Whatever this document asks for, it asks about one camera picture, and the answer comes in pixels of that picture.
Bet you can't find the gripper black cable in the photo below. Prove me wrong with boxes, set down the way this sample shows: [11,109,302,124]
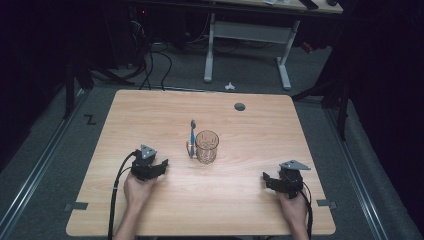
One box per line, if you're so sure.
[296,181,315,240]
[107,150,138,240]

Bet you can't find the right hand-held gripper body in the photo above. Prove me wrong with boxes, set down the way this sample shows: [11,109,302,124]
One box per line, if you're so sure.
[271,159,312,200]

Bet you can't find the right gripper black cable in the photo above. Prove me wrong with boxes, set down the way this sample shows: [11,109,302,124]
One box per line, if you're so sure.
[296,181,315,240]

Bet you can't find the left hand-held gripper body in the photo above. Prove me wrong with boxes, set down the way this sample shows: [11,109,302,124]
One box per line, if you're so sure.
[130,143,164,182]

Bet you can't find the person's left hand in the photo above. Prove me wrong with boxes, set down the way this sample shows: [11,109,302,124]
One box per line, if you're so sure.
[123,172,158,210]

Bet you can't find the metal floor rail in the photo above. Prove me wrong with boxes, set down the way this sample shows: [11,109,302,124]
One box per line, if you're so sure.
[323,108,390,240]
[0,89,92,236]

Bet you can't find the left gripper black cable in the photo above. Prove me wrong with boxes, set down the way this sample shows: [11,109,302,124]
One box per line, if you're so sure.
[107,150,138,240]

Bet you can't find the black metal stand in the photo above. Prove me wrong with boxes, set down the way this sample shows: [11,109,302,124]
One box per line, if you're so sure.
[290,64,352,142]
[62,54,136,120]

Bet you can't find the blue toothbrush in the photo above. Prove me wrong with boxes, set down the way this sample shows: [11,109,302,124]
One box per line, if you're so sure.
[188,119,198,159]

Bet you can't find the black floor cables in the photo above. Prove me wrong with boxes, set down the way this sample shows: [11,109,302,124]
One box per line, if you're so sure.
[128,18,174,92]

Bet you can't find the clear glass mug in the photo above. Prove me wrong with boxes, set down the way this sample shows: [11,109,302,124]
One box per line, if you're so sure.
[185,129,221,165]

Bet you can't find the white-legged wooden desk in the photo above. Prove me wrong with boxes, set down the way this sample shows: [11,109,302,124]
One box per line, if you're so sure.
[131,0,344,91]

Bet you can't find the person's right hand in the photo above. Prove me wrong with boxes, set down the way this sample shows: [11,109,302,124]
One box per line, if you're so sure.
[275,191,309,225]

